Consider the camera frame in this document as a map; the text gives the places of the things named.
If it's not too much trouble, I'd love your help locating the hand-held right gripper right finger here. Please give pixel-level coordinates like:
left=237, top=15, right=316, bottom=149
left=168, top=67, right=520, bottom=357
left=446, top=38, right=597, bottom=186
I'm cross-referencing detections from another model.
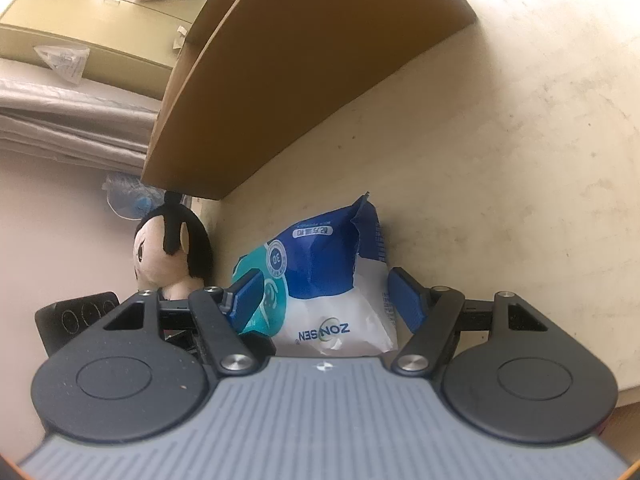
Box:
left=387, top=267, right=548, bottom=376

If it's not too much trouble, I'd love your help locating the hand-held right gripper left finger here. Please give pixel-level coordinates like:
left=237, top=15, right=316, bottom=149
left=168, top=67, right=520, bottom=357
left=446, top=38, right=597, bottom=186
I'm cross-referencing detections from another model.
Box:
left=102, top=270, right=266, bottom=376

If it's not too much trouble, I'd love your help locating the blue and white wipes packet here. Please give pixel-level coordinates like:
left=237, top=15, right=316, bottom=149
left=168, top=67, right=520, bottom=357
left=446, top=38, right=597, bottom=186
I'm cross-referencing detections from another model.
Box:
left=231, top=192, right=401, bottom=358

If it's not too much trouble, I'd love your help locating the brown cardboard box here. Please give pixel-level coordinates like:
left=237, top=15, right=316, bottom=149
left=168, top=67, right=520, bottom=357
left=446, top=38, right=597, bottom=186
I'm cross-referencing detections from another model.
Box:
left=141, top=0, right=478, bottom=201

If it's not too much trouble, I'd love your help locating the black-haired plush doll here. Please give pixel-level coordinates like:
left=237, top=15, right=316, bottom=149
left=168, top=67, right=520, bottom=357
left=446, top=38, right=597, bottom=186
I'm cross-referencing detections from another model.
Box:
left=132, top=191, right=216, bottom=302

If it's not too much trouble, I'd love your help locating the clear bag with blue print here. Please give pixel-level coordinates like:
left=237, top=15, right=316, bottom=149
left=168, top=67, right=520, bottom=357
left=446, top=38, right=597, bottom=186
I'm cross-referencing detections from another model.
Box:
left=102, top=171, right=168, bottom=221

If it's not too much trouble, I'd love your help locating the grey folded cloth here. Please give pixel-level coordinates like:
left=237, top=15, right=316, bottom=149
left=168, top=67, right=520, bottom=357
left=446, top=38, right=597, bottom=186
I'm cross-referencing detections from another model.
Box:
left=0, top=57, right=163, bottom=176

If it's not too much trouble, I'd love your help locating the clear plastic bag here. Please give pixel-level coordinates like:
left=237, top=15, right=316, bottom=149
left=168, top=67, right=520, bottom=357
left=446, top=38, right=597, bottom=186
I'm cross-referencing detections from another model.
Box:
left=32, top=44, right=92, bottom=84

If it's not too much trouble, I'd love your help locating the yellow drawer cabinet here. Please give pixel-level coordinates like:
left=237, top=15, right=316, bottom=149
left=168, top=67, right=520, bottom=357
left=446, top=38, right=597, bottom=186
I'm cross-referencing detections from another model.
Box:
left=0, top=0, right=236, bottom=101

